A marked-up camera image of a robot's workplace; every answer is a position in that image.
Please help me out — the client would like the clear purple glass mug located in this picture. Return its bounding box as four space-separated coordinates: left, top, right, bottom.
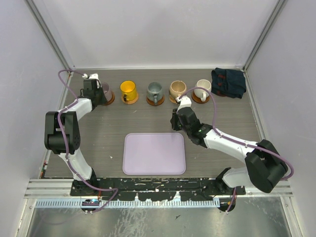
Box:
101 82 112 101

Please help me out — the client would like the wooden coaster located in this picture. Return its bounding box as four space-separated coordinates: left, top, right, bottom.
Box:
192 91 210 104
146 96 165 106
104 91 115 106

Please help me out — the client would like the woven rattan coaster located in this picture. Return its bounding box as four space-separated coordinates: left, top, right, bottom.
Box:
121 93 139 105
169 94 182 104

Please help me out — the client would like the white ceramic mug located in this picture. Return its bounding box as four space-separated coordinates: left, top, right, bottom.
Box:
194 79 211 101

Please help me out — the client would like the beige ceramic mug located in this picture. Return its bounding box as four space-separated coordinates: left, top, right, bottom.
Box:
169 80 187 96

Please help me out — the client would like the yellow glass mug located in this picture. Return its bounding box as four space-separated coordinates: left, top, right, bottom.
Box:
120 80 137 96

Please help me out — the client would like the grey green ceramic mug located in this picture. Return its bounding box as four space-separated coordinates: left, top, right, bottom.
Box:
147 82 163 105

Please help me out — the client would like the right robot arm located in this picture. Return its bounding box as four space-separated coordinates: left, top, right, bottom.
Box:
170 107 288 195

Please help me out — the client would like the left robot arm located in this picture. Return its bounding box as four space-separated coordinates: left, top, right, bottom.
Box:
44 78 107 196

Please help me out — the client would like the lavender plastic tray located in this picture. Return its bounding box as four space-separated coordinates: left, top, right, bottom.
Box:
122 133 186 175

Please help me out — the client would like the dark blue folded cloth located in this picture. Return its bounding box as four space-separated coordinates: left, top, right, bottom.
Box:
211 68 246 99

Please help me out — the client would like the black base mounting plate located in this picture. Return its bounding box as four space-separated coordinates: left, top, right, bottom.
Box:
70 176 246 201

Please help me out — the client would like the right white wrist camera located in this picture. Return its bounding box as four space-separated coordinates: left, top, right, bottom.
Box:
176 96 192 111

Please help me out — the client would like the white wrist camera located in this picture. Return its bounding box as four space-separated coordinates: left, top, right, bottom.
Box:
176 96 192 111
82 74 102 88

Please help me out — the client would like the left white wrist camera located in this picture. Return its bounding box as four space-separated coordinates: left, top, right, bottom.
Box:
82 74 102 88

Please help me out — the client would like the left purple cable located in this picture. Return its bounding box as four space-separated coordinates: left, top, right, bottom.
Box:
57 69 119 213

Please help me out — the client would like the left aluminium frame post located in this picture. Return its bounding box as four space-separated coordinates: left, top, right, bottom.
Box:
25 0 75 69

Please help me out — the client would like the aluminium frame post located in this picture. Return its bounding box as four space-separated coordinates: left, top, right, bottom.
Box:
25 0 75 69
242 0 287 71

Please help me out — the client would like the slotted white cable duct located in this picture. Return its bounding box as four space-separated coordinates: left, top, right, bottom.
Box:
34 197 220 208

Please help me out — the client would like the front aluminium rail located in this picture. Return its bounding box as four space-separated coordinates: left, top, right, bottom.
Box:
24 179 293 198

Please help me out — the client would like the right aluminium frame post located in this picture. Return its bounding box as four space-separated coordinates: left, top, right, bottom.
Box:
242 0 287 71

